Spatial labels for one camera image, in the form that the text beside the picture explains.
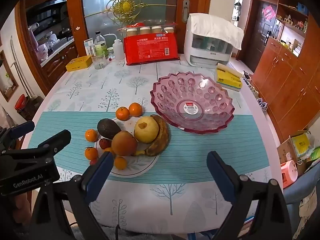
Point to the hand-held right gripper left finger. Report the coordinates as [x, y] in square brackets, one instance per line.
[100, 177]

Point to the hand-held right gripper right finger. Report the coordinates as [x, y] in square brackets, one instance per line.
[220, 173]

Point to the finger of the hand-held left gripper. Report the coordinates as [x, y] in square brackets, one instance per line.
[22, 130]
[58, 138]

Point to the reddish brown apple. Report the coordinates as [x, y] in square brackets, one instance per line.
[124, 143]

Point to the white round plate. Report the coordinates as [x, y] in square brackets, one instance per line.
[140, 163]

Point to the dark avocado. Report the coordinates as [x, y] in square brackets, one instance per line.
[108, 128]

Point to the yellow pear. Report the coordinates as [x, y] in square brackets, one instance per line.
[146, 131]

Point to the orange tangerine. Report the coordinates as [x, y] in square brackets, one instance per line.
[122, 113]
[91, 135]
[109, 151]
[135, 109]
[91, 153]
[121, 163]

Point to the overripe spotted banana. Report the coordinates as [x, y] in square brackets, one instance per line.
[162, 135]

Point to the pink glass fruit bowl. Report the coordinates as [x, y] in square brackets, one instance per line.
[192, 97]

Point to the person's left hand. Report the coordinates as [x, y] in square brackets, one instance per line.
[22, 208]

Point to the small red fruit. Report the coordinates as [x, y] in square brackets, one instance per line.
[93, 162]
[105, 143]

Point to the red lidded jar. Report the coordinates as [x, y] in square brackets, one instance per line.
[23, 105]

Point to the pink plastic stool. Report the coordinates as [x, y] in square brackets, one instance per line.
[288, 173]

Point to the cardboard box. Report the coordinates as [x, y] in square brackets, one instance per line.
[286, 150]

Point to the yellow flat box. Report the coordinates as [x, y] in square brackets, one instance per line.
[78, 63]

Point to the wooden kitchen counter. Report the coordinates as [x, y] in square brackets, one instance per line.
[57, 57]

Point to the blue chair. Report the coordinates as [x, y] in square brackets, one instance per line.
[300, 190]

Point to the clear drinking glass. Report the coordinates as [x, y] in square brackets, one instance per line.
[99, 62]

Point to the row of shoes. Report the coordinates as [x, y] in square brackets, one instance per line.
[255, 92]

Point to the yellow tissue pack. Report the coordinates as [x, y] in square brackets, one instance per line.
[228, 81]

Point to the white carton box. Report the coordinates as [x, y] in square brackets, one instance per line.
[88, 46]

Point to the small clear jar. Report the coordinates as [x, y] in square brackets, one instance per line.
[111, 53]

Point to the glass bottle with green label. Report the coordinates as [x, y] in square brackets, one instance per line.
[100, 43]

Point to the white squeeze bottle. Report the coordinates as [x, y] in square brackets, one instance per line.
[118, 50]

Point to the white countertop appliance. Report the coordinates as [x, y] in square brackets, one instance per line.
[207, 52]

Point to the red plastic package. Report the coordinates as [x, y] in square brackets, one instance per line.
[151, 50]

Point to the clear pack of beige jars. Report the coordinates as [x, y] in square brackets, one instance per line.
[150, 30]

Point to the dark entrance door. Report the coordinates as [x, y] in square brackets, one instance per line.
[262, 37]

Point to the white cloth cover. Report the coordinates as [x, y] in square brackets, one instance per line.
[215, 25]

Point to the gold door ornament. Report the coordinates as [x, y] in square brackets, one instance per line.
[125, 5]

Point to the red door poster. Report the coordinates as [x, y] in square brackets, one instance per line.
[268, 12]

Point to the wooden wall cabinet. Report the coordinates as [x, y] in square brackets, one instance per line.
[287, 80]

